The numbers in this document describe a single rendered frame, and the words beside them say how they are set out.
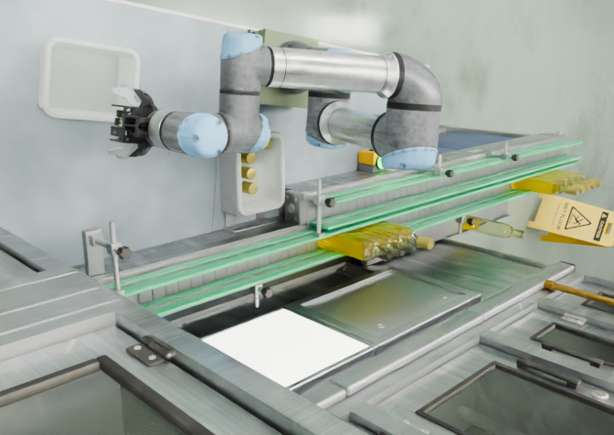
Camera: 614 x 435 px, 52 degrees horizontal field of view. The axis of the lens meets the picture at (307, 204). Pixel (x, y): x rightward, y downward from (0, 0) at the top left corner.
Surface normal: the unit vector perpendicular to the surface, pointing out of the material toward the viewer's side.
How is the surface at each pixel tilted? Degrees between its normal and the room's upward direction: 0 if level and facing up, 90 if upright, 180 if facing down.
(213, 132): 0
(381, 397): 0
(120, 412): 90
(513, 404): 90
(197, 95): 0
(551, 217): 77
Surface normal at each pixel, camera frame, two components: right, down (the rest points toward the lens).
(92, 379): 0.00, -0.97
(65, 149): 0.70, 0.18
